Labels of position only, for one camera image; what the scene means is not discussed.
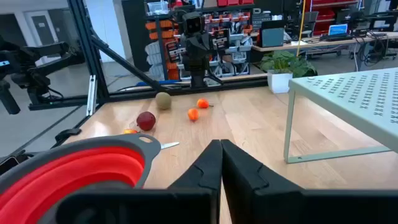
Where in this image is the yellow hanging cable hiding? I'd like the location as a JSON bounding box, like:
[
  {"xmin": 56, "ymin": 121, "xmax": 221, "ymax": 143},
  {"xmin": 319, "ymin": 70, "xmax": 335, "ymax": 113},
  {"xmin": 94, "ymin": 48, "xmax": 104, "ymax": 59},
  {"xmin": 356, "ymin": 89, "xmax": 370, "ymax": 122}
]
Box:
[{"xmin": 295, "ymin": 0, "xmax": 308, "ymax": 57}]

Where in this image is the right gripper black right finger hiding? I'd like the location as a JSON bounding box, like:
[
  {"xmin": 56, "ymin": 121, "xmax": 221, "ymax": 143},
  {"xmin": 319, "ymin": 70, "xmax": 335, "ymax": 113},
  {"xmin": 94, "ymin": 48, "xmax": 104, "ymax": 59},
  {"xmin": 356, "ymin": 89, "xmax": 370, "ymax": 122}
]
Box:
[{"xmin": 220, "ymin": 139, "xmax": 398, "ymax": 224}]

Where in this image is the brown-green kiwi fruit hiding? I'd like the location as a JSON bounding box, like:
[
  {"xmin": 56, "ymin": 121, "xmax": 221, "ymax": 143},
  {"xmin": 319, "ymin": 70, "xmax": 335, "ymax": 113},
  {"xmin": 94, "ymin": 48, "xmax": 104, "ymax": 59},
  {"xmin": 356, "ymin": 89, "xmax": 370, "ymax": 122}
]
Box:
[{"xmin": 155, "ymin": 91, "xmax": 173, "ymax": 111}]

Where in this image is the silver frame corner bracket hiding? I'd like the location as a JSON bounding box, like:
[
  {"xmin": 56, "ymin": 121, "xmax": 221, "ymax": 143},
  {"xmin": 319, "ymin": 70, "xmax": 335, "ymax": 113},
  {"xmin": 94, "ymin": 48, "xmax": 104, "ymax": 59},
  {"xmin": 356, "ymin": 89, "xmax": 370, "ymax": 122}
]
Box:
[{"xmin": 86, "ymin": 74, "xmax": 98, "ymax": 116}]

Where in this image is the grey door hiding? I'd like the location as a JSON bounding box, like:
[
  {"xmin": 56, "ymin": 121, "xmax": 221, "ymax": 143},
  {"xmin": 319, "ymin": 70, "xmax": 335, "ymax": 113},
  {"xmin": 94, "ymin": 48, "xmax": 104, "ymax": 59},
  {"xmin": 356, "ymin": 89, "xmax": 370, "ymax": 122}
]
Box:
[{"xmin": 30, "ymin": 14, "xmax": 58, "ymax": 47}]

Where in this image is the black background machine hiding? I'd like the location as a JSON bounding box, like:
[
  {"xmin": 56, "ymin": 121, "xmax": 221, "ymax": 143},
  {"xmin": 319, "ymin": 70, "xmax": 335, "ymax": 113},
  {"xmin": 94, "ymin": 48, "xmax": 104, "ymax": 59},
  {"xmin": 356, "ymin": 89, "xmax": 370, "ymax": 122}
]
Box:
[{"xmin": 0, "ymin": 35, "xmax": 85, "ymax": 115}]

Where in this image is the red bin rack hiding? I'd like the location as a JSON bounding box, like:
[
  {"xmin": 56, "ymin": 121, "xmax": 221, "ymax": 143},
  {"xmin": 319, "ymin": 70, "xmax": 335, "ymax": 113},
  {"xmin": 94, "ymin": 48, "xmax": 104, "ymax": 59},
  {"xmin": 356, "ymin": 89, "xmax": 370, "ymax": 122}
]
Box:
[{"xmin": 306, "ymin": 0, "xmax": 361, "ymax": 37}]

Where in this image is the green plant in white pot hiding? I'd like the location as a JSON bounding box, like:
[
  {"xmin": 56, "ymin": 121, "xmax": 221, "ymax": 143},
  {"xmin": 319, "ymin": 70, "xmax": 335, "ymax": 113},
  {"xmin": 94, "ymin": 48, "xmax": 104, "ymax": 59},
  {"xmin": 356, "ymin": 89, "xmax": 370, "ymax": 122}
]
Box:
[{"xmin": 259, "ymin": 49, "xmax": 318, "ymax": 95}]

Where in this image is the pale green perforated metal shelf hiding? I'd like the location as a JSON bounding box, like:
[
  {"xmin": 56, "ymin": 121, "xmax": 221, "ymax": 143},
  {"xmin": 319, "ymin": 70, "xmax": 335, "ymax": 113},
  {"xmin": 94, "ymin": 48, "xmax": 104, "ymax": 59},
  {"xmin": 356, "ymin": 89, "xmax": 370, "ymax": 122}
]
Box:
[{"xmin": 283, "ymin": 67, "xmax": 398, "ymax": 165}]

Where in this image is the black strap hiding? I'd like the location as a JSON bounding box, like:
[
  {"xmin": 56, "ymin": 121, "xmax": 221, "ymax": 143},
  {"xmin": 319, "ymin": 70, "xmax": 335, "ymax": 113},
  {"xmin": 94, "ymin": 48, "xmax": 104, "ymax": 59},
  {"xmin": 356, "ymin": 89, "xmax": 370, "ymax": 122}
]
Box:
[{"xmin": 54, "ymin": 127, "xmax": 82, "ymax": 144}]

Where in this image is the parts shelf with orange bins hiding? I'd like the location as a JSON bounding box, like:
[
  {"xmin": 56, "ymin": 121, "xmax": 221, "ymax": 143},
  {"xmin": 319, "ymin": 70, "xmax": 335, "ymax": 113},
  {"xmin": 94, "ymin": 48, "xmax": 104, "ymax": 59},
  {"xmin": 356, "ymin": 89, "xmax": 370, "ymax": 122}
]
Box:
[{"xmin": 144, "ymin": 11, "xmax": 254, "ymax": 82}]

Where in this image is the black aluminium table frame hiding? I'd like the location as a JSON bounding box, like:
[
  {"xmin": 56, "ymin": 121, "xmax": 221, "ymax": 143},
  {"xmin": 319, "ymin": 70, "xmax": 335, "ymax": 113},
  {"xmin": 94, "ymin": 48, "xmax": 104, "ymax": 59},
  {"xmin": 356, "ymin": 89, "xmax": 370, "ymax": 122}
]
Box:
[{"xmin": 0, "ymin": 0, "xmax": 269, "ymax": 166}]

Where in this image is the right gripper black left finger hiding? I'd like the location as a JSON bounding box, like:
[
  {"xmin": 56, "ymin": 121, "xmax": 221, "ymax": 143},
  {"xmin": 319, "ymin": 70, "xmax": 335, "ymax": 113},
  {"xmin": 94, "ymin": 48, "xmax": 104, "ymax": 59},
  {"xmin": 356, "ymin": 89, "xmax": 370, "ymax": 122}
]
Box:
[{"xmin": 39, "ymin": 139, "xmax": 223, "ymax": 224}]

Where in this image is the table knife with teal handle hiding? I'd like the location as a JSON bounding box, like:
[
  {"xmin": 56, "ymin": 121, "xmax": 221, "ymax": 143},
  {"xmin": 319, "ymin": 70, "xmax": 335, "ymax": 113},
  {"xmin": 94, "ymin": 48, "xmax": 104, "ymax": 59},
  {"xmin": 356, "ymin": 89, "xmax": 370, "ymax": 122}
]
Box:
[{"xmin": 160, "ymin": 141, "xmax": 180, "ymax": 150}]

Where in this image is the open laptop blue screen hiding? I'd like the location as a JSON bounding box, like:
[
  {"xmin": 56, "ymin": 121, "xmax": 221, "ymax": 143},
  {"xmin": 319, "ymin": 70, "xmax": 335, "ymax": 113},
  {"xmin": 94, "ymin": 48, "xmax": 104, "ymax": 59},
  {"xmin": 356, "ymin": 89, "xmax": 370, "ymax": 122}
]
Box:
[{"xmin": 327, "ymin": 23, "xmax": 349, "ymax": 38}]

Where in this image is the red collapsible bowl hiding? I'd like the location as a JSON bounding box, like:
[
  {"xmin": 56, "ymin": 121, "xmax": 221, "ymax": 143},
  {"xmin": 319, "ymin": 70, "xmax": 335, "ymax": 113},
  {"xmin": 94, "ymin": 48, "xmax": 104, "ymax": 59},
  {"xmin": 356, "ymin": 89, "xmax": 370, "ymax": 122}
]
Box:
[{"xmin": 0, "ymin": 133, "xmax": 162, "ymax": 224}]

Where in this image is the grey monitor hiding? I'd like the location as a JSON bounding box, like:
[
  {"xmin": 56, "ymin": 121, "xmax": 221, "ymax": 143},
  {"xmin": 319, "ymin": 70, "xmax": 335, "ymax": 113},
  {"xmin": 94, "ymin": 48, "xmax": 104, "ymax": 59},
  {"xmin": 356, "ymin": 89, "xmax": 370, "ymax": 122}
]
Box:
[{"xmin": 259, "ymin": 27, "xmax": 285, "ymax": 49}]

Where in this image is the long wooden workbench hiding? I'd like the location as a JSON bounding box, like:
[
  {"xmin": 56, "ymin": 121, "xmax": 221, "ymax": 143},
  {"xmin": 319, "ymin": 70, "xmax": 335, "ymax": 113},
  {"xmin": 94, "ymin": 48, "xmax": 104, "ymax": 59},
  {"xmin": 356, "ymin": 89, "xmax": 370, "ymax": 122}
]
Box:
[{"xmin": 251, "ymin": 30, "xmax": 398, "ymax": 53}]

